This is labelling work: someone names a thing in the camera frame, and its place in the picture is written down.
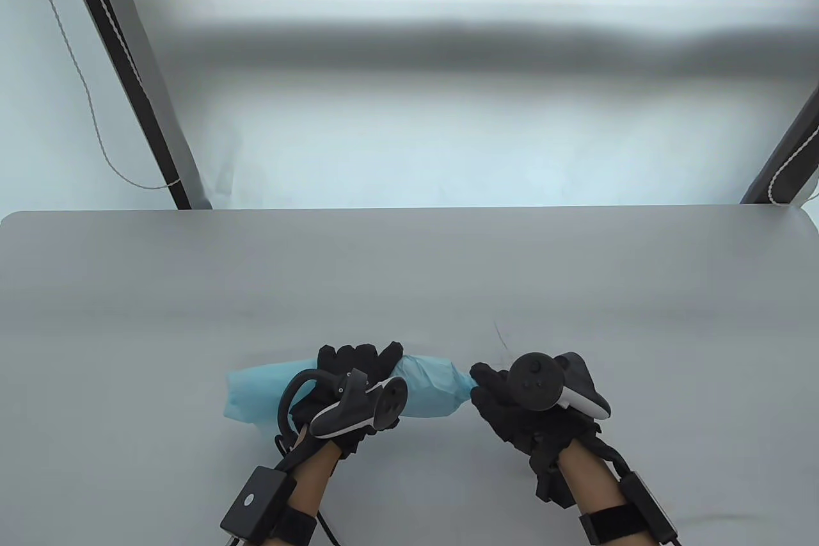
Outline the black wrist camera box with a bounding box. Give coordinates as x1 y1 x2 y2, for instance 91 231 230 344
616 471 680 546
220 465 298 542

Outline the black and white controller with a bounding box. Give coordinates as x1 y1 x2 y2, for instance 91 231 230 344
277 367 410 446
508 351 612 422

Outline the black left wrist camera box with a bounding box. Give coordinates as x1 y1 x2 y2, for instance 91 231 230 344
220 465 298 542

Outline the black frame pole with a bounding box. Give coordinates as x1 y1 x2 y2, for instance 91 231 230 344
54 0 213 211
740 87 819 205

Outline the person's left forearm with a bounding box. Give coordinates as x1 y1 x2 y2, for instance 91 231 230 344
289 430 344 518

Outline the white braided cord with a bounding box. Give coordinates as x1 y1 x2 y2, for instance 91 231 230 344
767 122 819 206

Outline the black wrist strap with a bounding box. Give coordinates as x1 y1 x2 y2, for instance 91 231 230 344
578 503 648 546
267 506 318 546

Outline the person's right forearm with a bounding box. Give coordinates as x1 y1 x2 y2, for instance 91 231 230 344
555 437 626 518

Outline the light blue cloth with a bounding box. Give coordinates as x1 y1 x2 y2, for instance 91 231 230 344
222 354 479 426

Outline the person's left hand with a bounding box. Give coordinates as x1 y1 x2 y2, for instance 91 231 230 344
290 342 406 461

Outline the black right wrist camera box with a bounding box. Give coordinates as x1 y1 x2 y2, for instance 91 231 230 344
616 471 680 546

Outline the person's right hand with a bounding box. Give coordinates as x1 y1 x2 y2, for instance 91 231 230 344
470 362 603 465

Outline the thin grey twisted cord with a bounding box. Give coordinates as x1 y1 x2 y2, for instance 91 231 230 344
18 0 179 191

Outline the black right wrist strap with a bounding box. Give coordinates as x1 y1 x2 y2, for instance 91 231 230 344
578 503 648 546

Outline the black and white right controller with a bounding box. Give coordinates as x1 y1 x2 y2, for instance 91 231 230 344
508 351 612 422

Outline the black left wrist strap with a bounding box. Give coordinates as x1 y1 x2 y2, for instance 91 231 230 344
267 506 318 546

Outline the black and white left controller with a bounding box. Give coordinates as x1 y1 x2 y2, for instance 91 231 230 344
277 367 410 446

